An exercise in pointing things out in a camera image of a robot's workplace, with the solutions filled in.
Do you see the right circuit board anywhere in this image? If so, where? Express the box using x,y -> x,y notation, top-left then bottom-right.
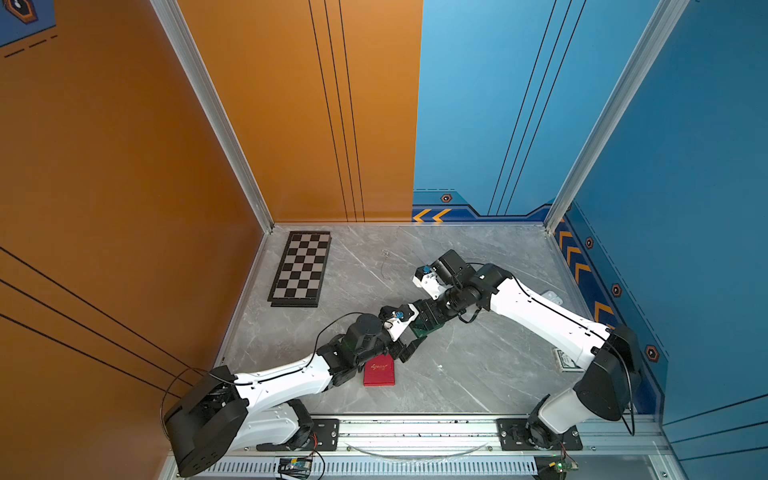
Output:
533,457 -> 579,480

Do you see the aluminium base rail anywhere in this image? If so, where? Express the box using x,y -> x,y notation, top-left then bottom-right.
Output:
167,413 -> 673,463

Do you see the clear plastic earphone case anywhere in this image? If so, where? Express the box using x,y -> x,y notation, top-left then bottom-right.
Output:
541,291 -> 563,305

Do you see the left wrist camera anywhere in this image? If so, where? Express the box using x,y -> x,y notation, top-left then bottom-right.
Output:
378,304 -> 419,341

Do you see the green booklet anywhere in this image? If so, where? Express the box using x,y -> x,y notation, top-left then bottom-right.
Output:
409,312 -> 444,338

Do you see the black white chessboard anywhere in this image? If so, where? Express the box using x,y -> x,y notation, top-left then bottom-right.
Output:
268,230 -> 332,308

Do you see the aluminium corner post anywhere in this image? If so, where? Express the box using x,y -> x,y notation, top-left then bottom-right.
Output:
543,0 -> 689,235
150,0 -> 274,234

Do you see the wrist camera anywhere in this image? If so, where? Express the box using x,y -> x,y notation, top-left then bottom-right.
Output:
412,249 -> 476,300
378,304 -> 419,341

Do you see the left circuit board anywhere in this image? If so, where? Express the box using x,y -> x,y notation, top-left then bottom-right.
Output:
277,457 -> 314,480

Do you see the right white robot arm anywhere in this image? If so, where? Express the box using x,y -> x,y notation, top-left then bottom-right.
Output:
413,264 -> 642,450

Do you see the aluminium corner post left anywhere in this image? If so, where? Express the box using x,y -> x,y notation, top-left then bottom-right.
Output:
150,0 -> 274,234

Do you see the red booklet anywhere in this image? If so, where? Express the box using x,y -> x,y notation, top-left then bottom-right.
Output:
363,354 -> 396,387

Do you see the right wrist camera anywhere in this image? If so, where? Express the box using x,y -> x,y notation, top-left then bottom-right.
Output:
412,249 -> 476,300

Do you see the circuit board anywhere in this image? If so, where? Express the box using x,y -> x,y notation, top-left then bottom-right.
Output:
533,457 -> 579,480
277,457 -> 314,480

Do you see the playing card deck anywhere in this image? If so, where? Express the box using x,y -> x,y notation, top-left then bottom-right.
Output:
553,349 -> 584,373

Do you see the aluminium corner post right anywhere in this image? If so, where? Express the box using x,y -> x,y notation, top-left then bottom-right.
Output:
543,0 -> 689,235

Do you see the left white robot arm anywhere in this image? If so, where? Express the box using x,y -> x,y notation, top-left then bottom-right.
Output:
162,305 -> 424,478

